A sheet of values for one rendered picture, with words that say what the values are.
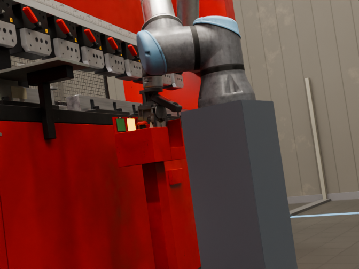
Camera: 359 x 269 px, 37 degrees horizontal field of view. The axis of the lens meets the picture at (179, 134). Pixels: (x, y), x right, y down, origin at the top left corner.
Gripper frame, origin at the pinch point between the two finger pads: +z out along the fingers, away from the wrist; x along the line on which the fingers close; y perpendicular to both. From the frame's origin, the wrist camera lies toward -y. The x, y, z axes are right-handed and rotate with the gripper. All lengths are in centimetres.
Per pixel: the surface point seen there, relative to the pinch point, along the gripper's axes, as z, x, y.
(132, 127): -5.9, 4.6, 9.2
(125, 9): -66, -48, 48
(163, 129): -4.2, 7.6, -6.2
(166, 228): 30.7, 6.1, -4.1
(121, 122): -7.9, 11.2, 9.4
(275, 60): -88, -444, 123
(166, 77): -36, -90, 53
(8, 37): -37, 45, 27
